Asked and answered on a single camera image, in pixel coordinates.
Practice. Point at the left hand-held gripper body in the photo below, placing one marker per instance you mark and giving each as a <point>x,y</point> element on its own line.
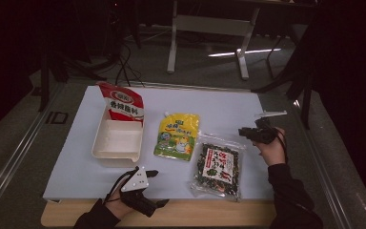
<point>136,183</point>

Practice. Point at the metal floor rail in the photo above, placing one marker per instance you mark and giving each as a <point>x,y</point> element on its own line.
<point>9,165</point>
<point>327,171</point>

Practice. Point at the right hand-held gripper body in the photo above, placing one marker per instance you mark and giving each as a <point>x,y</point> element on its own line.
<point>265,135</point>

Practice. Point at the clear bag of dried seaweed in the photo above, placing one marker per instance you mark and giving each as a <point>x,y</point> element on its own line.
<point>217,165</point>

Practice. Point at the yellow sauce pouch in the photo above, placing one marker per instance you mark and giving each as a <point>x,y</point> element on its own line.
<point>178,136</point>

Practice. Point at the white plastic container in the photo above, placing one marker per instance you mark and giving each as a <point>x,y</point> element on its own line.
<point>119,140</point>

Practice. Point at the person's left hand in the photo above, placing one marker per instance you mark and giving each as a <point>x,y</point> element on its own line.
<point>119,206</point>

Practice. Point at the white board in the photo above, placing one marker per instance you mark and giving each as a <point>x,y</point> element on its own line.
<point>203,105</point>

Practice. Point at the person's right hand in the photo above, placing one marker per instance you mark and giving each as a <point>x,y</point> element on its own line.
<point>274,152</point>

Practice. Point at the red seasoning packet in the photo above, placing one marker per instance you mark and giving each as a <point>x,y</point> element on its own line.
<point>124,101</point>

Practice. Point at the black metal stand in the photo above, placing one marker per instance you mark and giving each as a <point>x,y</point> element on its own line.
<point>305,95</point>
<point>44,82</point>

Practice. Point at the white metal desk frame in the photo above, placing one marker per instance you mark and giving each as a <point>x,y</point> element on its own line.
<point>209,27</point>

